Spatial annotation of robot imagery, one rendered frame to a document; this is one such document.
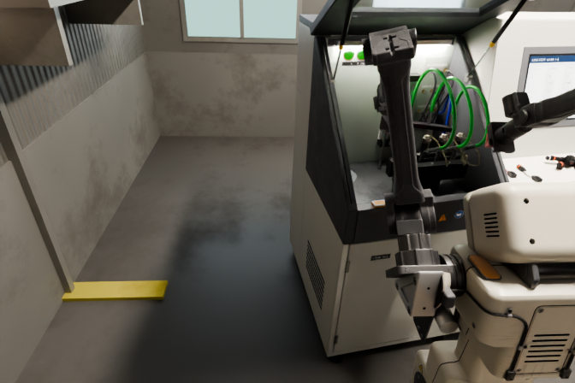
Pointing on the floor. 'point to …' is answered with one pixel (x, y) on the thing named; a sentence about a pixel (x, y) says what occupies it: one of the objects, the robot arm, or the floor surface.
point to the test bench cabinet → (328, 272)
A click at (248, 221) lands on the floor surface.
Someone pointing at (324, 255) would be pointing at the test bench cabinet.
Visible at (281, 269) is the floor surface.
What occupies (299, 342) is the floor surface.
